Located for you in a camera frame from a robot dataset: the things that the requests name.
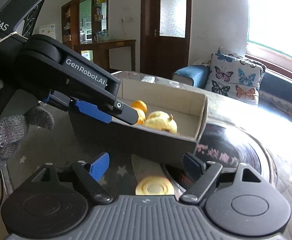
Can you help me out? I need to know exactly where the yellow plush chick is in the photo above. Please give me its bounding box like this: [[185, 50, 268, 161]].
[[143, 111, 177, 134]]

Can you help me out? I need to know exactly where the grey knitted gloved left hand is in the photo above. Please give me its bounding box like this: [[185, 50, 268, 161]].
[[0, 89, 55, 170]]

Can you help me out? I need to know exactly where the round induction cooktop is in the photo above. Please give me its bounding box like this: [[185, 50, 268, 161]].
[[161, 123, 278, 196]]

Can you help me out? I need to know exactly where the silver remote control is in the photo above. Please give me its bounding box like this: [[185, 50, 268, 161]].
[[141, 75, 155, 83]]

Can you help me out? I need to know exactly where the wooden console table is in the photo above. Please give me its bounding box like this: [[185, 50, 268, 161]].
[[73, 40, 136, 72]]

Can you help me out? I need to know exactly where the wooden shelf cabinet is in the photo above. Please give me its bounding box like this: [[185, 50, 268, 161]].
[[61, 0, 109, 49]]

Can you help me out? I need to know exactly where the grey cardboard box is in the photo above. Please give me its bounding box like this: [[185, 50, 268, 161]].
[[69, 79, 208, 168]]

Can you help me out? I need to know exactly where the grey star quilted table cover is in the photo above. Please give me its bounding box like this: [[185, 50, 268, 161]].
[[1, 77, 292, 239]]

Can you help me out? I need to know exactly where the butterfly print cushion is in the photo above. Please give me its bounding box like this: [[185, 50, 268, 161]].
[[205, 51, 266, 106]]

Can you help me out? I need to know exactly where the blue sofa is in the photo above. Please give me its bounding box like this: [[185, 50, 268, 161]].
[[173, 65, 292, 118]]

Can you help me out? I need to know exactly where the dark wooden door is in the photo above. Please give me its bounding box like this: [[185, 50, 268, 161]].
[[140, 0, 192, 79]]

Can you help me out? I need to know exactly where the window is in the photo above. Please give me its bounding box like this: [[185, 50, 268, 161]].
[[247, 0, 292, 59]]

